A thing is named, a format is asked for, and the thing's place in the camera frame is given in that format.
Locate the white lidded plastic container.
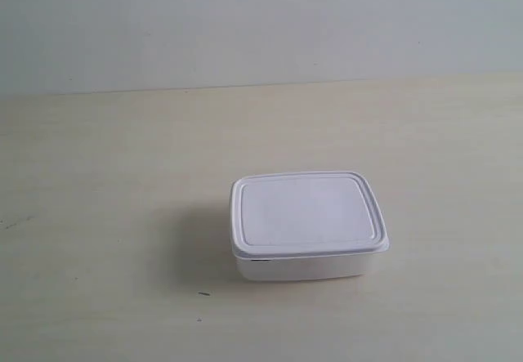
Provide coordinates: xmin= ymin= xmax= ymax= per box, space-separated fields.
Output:
xmin=230 ymin=171 xmax=390 ymax=282

